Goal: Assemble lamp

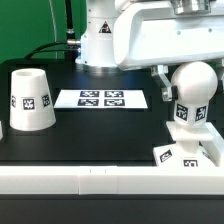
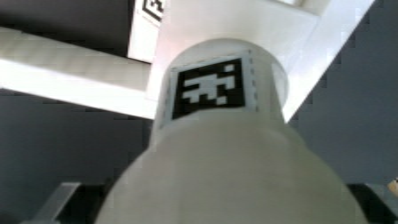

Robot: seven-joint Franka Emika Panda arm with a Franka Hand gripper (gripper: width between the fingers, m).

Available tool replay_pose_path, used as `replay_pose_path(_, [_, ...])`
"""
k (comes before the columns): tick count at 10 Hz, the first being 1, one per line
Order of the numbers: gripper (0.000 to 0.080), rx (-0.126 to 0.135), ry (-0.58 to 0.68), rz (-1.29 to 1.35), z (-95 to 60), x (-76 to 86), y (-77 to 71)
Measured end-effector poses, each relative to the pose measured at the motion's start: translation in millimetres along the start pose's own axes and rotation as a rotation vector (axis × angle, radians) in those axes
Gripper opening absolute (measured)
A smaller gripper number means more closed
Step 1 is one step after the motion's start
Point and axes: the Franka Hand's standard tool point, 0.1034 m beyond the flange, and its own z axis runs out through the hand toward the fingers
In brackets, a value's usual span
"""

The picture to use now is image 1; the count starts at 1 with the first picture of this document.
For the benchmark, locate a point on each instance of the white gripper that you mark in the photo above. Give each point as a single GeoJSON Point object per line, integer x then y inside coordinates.
{"type": "Point", "coordinates": [160, 32]}

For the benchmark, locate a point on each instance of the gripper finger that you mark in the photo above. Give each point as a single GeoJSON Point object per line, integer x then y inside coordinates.
{"type": "Point", "coordinates": [220, 75]}

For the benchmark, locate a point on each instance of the white lamp bulb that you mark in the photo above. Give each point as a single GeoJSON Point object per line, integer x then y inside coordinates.
{"type": "Point", "coordinates": [196, 83]}

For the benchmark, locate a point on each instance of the white lamp base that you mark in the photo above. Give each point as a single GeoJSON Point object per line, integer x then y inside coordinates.
{"type": "Point", "coordinates": [187, 150]}

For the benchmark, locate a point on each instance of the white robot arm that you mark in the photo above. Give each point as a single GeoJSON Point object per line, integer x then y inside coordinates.
{"type": "Point", "coordinates": [97, 53]}

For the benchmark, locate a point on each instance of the white lamp shade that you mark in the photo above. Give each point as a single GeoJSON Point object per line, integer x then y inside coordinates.
{"type": "Point", "coordinates": [31, 107]}

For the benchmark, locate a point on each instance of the white marker sheet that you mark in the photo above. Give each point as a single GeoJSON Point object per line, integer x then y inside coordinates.
{"type": "Point", "coordinates": [101, 99]}

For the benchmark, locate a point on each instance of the white block at left edge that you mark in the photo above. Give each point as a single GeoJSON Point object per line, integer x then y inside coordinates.
{"type": "Point", "coordinates": [1, 132]}

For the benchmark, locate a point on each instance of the white right fence rail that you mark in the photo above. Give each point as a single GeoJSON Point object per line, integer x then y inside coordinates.
{"type": "Point", "coordinates": [214, 147]}

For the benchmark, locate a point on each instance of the white fence rail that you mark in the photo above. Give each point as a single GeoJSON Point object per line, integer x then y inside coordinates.
{"type": "Point", "coordinates": [214, 147]}
{"type": "Point", "coordinates": [113, 180]}

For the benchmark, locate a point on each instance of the white front fence rail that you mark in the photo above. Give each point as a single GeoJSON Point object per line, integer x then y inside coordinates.
{"type": "Point", "coordinates": [113, 180]}

